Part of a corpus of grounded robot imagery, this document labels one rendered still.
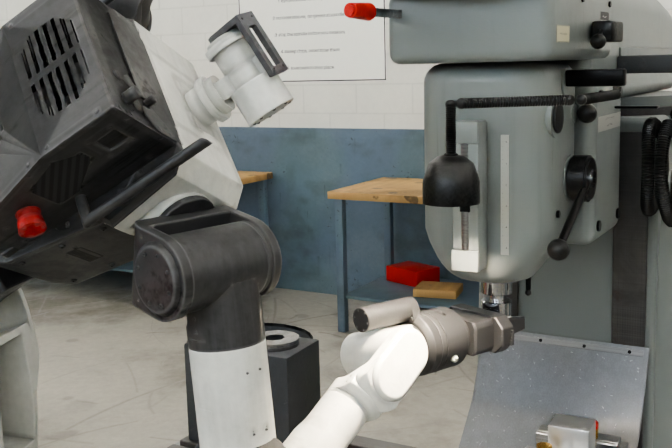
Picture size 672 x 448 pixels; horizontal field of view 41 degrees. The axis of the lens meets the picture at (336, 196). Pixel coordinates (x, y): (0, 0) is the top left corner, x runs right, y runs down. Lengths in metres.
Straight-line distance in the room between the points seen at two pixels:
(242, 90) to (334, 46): 5.22
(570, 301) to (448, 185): 0.72
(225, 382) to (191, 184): 0.23
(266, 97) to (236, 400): 0.36
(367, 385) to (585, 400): 0.67
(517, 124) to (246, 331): 0.49
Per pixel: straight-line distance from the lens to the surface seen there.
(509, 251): 1.30
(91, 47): 1.02
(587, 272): 1.76
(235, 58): 1.13
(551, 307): 1.79
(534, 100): 1.16
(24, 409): 1.40
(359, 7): 1.18
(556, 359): 1.79
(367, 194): 5.34
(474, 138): 1.25
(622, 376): 1.76
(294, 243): 6.65
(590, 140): 1.44
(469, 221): 1.27
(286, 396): 1.61
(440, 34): 1.27
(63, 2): 1.08
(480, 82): 1.29
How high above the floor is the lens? 1.63
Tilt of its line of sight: 8 degrees down
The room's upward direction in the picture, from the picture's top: 1 degrees counter-clockwise
